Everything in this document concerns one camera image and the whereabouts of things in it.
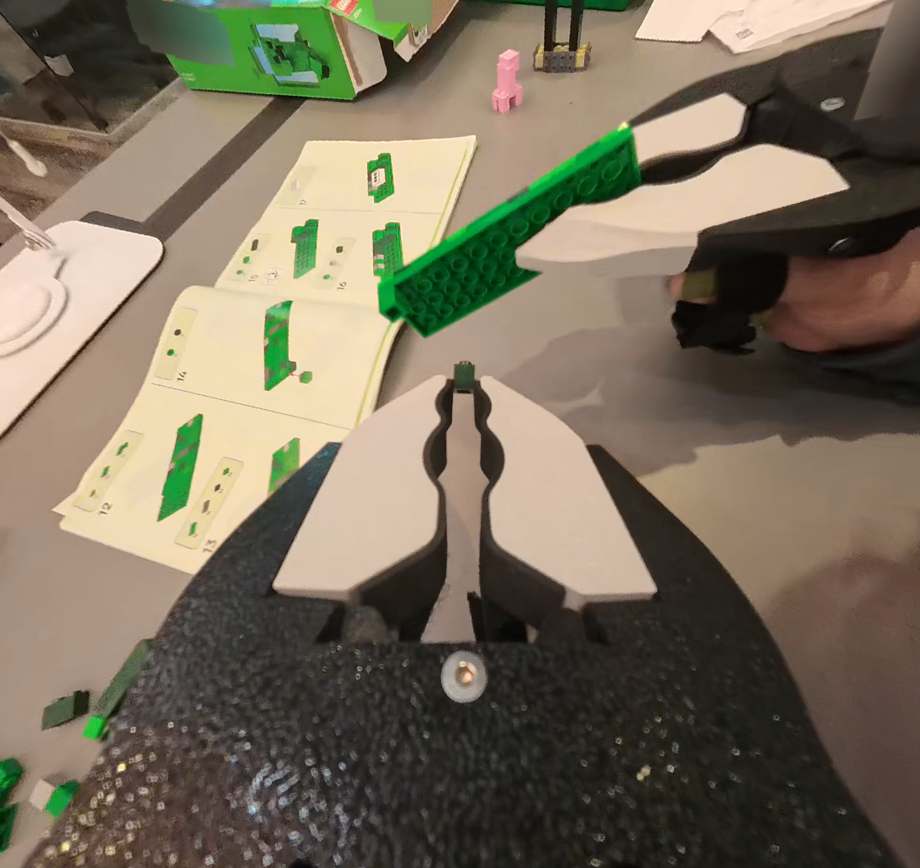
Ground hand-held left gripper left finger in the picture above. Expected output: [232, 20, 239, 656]
[273, 375, 450, 604]

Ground green brick plate assembly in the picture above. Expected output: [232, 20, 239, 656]
[377, 124, 642, 338]

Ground green toy set box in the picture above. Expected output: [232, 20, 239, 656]
[167, 0, 481, 101]

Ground black brick tower model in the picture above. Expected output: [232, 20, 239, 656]
[532, 0, 601, 74]

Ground pile of loose small bricks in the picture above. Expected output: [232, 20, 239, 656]
[0, 638, 155, 855]

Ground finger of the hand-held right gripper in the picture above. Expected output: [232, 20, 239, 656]
[631, 93, 753, 185]
[517, 143, 854, 281]

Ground pink brick pig figure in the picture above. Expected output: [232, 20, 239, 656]
[491, 50, 524, 116]

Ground open building instruction booklet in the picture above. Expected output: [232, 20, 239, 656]
[52, 135, 479, 576]

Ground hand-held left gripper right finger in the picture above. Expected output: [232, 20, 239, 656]
[478, 377, 658, 606]

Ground black board on white stand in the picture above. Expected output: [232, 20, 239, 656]
[0, 196, 165, 438]

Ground grey desk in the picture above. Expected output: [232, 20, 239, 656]
[0, 0, 920, 868]

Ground person's right hand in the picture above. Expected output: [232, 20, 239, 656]
[755, 227, 920, 356]

